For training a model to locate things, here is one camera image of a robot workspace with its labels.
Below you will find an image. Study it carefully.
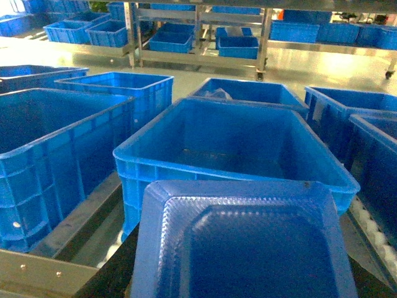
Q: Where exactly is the blue bin centre front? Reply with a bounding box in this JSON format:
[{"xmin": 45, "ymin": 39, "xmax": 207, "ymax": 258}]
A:
[{"xmin": 113, "ymin": 97, "xmax": 360, "ymax": 237}]

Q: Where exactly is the far steel shelf rack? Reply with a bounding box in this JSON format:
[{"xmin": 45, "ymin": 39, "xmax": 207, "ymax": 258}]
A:
[{"xmin": 0, "ymin": 0, "xmax": 397, "ymax": 82}]

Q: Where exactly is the blue bin right rear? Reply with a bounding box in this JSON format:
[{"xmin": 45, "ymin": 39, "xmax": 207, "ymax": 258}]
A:
[{"xmin": 305, "ymin": 86, "xmax": 396, "ymax": 163}]

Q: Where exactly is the blue block part with knob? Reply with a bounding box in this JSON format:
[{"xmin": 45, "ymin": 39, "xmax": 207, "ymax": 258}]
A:
[{"xmin": 131, "ymin": 181, "xmax": 357, "ymax": 297}]

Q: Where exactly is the blue bin behind left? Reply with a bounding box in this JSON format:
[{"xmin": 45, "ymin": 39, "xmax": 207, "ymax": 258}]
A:
[{"xmin": 55, "ymin": 72, "xmax": 174, "ymax": 130}]

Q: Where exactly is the blue bin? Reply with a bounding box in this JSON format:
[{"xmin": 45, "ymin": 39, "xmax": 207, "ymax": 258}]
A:
[
  {"xmin": 113, "ymin": 97, "xmax": 360, "ymax": 237},
  {"xmin": 189, "ymin": 78, "xmax": 309, "ymax": 118},
  {"xmin": 349, "ymin": 115, "xmax": 396, "ymax": 247},
  {"xmin": 1, "ymin": 65, "xmax": 89, "ymax": 94},
  {"xmin": 1, "ymin": 88, "xmax": 134, "ymax": 253},
  {"xmin": 55, "ymin": 72, "xmax": 174, "ymax": 130},
  {"xmin": 305, "ymin": 86, "xmax": 396, "ymax": 163}
]

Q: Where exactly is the blue bin right front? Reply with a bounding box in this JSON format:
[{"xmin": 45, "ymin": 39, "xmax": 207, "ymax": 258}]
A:
[{"xmin": 349, "ymin": 115, "xmax": 396, "ymax": 247}]

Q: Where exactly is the blue bin behind centre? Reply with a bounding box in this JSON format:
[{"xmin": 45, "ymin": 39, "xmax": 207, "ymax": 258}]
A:
[{"xmin": 189, "ymin": 78, "xmax": 309, "ymax": 118}]

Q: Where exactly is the blue bin far left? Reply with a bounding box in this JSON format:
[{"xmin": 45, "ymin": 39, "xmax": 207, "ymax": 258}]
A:
[{"xmin": 1, "ymin": 65, "xmax": 89, "ymax": 94}]

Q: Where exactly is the blue bin left front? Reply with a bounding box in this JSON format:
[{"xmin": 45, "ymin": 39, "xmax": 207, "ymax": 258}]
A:
[{"xmin": 1, "ymin": 88, "xmax": 134, "ymax": 253}]

